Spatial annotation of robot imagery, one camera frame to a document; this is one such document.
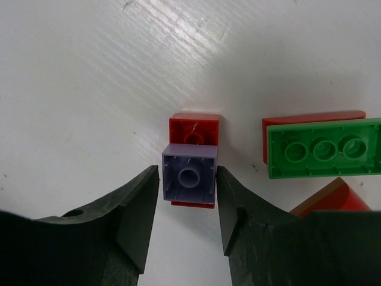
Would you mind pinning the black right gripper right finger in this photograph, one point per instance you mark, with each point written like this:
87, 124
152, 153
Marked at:
269, 246

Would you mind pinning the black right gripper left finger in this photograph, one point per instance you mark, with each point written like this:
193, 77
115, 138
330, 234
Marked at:
104, 242

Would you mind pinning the red curved lego brick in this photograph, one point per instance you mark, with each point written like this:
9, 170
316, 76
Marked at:
337, 196

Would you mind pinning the purple square lego brick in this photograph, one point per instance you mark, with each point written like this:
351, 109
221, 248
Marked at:
189, 173

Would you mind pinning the long red lego plate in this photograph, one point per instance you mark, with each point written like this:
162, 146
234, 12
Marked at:
307, 118

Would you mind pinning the long green lego brick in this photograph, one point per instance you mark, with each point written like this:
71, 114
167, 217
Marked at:
322, 149

